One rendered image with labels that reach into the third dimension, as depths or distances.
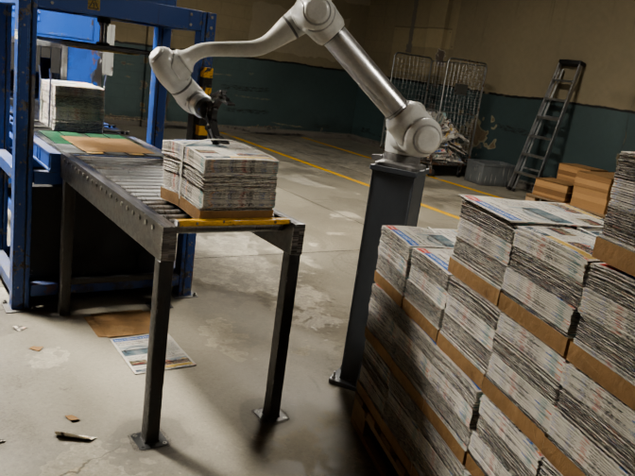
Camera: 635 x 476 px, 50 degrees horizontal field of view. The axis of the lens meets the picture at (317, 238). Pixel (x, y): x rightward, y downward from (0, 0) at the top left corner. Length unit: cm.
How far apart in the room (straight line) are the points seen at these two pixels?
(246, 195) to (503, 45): 891
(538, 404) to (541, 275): 29
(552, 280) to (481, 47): 980
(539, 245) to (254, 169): 109
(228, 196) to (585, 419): 136
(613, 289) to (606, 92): 844
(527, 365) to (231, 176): 117
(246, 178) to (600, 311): 131
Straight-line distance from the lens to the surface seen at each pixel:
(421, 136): 257
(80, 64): 587
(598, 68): 994
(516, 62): 1079
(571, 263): 155
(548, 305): 161
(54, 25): 581
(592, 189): 852
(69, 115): 424
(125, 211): 259
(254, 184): 236
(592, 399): 151
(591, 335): 151
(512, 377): 175
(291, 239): 249
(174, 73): 264
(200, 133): 366
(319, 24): 250
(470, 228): 195
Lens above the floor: 137
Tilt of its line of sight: 14 degrees down
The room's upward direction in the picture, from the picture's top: 8 degrees clockwise
